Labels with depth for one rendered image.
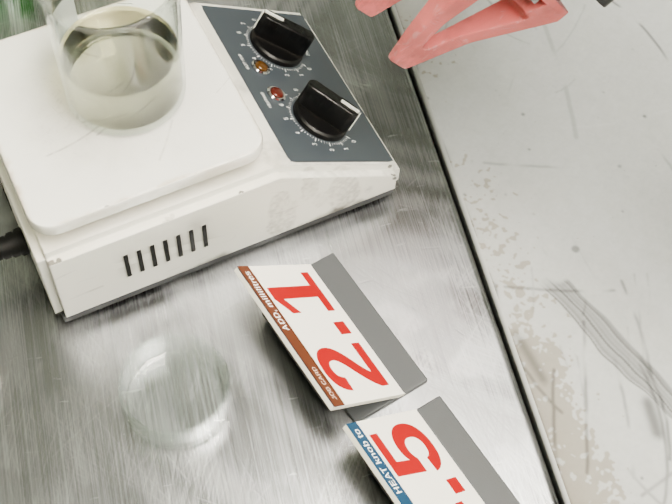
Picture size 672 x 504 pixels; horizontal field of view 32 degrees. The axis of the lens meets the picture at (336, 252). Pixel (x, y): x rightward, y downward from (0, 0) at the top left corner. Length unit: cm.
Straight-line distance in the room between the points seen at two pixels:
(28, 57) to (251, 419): 22
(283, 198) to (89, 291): 11
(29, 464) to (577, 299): 30
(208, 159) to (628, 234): 25
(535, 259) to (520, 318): 4
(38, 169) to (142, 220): 5
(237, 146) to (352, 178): 8
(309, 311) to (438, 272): 8
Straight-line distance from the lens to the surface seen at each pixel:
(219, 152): 57
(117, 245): 57
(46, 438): 60
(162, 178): 56
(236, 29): 65
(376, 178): 63
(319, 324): 59
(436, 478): 56
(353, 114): 62
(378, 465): 54
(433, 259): 64
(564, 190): 68
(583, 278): 65
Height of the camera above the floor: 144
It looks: 59 degrees down
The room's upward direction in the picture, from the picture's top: 4 degrees clockwise
